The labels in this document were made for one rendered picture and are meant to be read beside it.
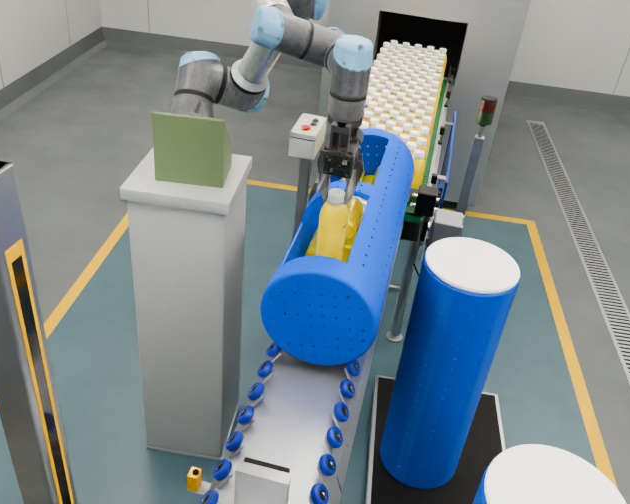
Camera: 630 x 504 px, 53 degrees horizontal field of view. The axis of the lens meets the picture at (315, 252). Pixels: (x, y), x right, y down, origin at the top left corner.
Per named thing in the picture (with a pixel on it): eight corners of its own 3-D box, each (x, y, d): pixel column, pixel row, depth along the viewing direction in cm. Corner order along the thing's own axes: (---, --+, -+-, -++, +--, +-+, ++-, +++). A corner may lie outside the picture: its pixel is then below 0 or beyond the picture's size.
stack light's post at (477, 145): (421, 346, 311) (474, 137, 249) (422, 341, 314) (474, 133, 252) (430, 348, 310) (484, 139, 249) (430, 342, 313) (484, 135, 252)
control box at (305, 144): (287, 156, 243) (289, 130, 237) (300, 136, 259) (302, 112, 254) (313, 160, 242) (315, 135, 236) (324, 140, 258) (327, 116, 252)
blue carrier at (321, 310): (266, 361, 161) (252, 267, 146) (335, 200, 232) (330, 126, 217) (378, 372, 154) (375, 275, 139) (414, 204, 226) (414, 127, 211)
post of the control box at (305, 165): (283, 340, 305) (300, 149, 249) (286, 334, 308) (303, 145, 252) (291, 341, 304) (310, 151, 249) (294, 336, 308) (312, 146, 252)
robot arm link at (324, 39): (306, 14, 131) (319, 30, 123) (353, 31, 136) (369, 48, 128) (292, 50, 135) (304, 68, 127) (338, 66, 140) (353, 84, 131)
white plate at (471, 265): (531, 294, 176) (530, 298, 177) (507, 240, 199) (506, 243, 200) (433, 287, 175) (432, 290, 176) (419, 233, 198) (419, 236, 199)
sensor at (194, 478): (186, 491, 132) (186, 476, 129) (192, 479, 134) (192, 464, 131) (222, 500, 131) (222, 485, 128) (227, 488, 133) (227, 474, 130)
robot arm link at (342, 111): (333, 85, 131) (372, 92, 130) (331, 107, 133) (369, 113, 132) (325, 98, 125) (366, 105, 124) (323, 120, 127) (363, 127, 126)
